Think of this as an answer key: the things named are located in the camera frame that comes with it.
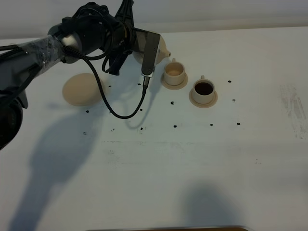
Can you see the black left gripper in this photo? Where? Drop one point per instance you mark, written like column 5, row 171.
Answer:
column 125, row 38

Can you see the beige ceramic teapot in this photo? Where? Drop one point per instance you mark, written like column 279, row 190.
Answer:
column 163, row 53

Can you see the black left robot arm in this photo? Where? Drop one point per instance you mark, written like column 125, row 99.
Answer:
column 92, row 33

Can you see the beige teapot saucer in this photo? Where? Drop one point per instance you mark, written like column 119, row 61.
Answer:
column 81, row 90

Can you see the beige teacup far left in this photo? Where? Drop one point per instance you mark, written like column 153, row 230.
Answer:
column 174, row 73

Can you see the beige teacup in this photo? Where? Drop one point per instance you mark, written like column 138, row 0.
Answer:
column 203, row 91
column 174, row 73

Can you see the beige saucer far left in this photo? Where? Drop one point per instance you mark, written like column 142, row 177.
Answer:
column 166, row 84

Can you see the beige teacup near right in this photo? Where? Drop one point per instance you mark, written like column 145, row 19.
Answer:
column 203, row 91

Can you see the beige saucer near right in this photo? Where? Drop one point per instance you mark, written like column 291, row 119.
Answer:
column 211, row 102

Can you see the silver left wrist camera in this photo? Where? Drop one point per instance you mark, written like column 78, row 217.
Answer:
column 150, row 53

